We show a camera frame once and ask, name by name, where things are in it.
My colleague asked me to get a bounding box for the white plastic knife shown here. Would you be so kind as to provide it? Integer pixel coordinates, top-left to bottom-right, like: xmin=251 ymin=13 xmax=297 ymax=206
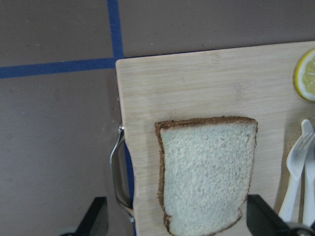
xmin=301 ymin=119 xmax=315 ymax=226

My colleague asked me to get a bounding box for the white bread slice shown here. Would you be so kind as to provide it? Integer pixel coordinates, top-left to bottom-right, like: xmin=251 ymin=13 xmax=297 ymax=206
xmin=155 ymin=117 xmax=258 ymax=236

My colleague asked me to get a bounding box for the white plastic fork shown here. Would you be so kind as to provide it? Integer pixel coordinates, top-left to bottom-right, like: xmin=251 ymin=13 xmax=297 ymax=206
xmin=279 ymin=133 xmax=315 ymax=222

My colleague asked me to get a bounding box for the lemon slice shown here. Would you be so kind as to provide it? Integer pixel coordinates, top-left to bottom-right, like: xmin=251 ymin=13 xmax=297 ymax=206
xmin=293 ymin=49 xmax=315 ymax=102

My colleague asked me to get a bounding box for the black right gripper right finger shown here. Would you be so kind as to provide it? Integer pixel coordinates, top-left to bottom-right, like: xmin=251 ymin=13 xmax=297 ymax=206
xmin=247 ymin=194 xmax=290 ymax=236

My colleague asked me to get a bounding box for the wooden cutting board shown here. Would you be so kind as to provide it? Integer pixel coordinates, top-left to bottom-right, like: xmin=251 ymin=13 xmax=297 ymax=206
xmin=116 ymin=41 xmax=315 ymax=236

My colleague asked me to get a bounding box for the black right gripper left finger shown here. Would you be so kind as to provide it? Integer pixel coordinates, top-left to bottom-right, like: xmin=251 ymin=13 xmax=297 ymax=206
xmin=75 ymin=197 xmax=109 ymax=236

